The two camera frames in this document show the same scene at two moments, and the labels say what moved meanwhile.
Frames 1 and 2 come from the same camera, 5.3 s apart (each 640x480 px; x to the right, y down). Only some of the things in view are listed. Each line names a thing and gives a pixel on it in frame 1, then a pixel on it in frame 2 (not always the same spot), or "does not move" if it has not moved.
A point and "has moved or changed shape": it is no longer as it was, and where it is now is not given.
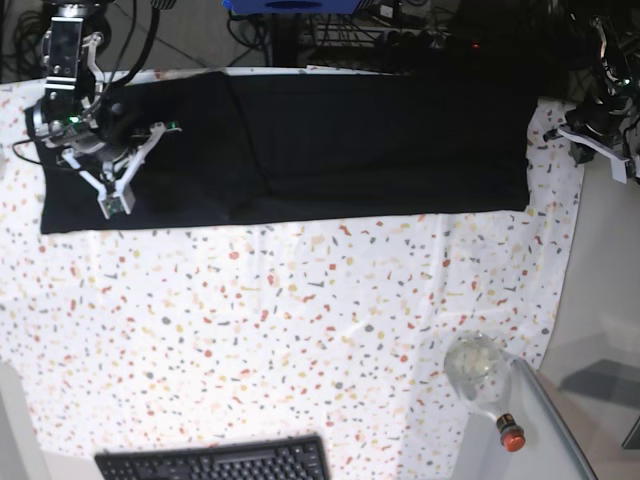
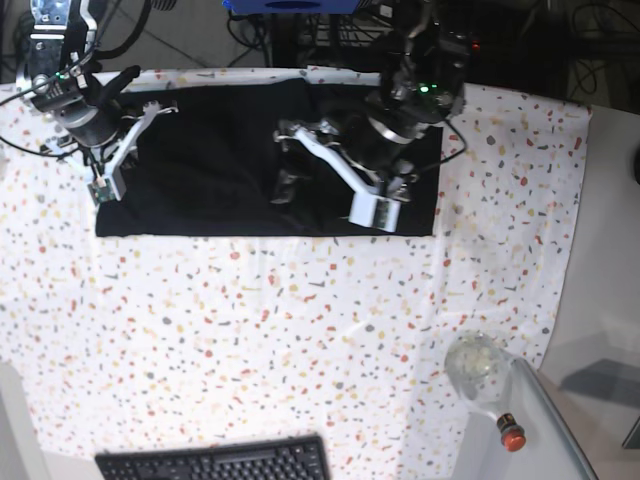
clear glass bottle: (478, 367) does not move
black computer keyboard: (294, 458) does not move
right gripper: (599, 128) to (384, 134)
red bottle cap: (511, 435) does not move
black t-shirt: (276, 147) has moved or changed shape
